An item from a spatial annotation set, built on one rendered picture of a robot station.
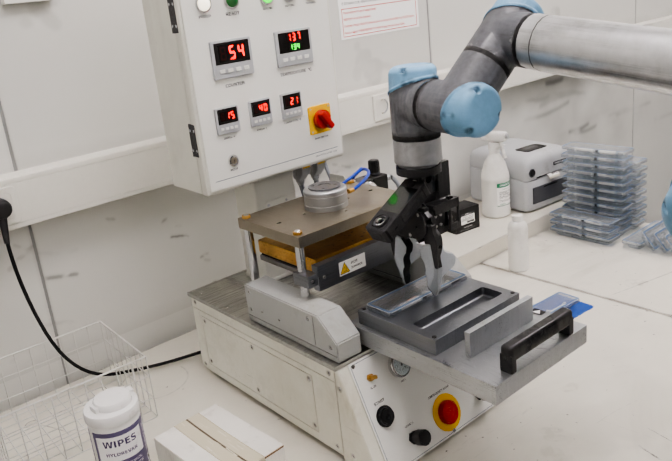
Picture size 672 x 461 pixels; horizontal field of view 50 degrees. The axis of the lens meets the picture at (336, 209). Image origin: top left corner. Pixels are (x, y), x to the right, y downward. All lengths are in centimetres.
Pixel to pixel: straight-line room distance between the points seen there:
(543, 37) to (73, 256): 104
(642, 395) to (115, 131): 114
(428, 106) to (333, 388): 47
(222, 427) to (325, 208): 40
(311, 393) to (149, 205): 63
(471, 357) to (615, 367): 48
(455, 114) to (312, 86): 49
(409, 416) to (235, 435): 28
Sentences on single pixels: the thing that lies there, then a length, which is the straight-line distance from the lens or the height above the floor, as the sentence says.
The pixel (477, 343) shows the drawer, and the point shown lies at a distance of 105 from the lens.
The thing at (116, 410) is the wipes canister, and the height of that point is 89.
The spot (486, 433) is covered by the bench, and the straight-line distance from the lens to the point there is 129.
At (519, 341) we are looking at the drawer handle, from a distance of 101.
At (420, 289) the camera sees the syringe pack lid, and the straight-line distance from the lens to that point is 118.
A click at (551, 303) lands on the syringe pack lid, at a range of 166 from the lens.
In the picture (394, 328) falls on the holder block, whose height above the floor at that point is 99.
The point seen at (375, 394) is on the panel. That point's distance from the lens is 117.
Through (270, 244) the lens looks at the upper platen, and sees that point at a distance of 129.
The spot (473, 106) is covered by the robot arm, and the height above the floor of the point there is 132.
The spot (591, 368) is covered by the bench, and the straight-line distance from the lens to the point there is 147.
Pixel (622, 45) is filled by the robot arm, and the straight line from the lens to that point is 93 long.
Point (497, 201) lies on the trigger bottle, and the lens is 210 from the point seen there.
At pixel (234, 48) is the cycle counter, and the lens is 130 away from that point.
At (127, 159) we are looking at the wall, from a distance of 155.
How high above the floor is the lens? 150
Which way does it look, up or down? 18 degrees down
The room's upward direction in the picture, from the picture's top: 6 degrees counter-clockwise
